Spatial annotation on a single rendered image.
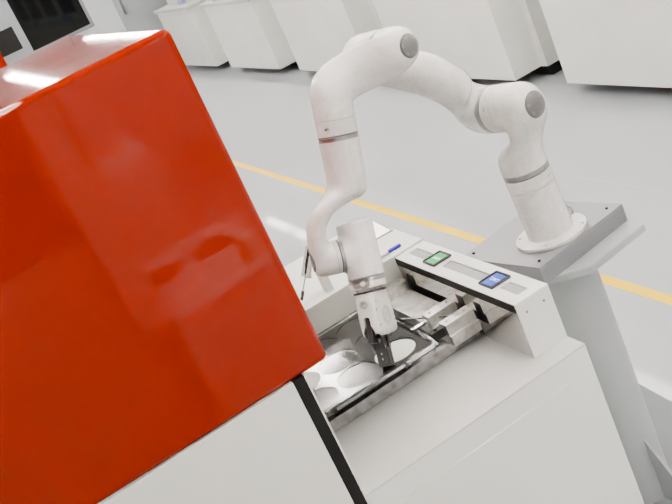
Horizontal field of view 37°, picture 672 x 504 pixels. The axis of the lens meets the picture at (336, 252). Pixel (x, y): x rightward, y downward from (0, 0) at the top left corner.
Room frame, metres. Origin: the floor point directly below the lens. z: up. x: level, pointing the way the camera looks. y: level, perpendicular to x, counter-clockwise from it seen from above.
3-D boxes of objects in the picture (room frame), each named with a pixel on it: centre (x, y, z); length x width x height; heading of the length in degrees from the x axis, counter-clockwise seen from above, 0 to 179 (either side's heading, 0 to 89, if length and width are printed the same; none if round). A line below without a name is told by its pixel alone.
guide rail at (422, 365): (2.04, 0.01, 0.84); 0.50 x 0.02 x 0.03; 107
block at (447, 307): (2.16, -0.17, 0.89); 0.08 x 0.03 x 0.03; 107
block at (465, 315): (2.08, -0.19, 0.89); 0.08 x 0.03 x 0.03; 107
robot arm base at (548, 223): (2.36, -0.53, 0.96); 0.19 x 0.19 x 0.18
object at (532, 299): (2.18, -0.26, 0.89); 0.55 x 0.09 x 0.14; 17
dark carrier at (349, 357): (2.14, 0.11, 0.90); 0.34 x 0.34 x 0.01; 17
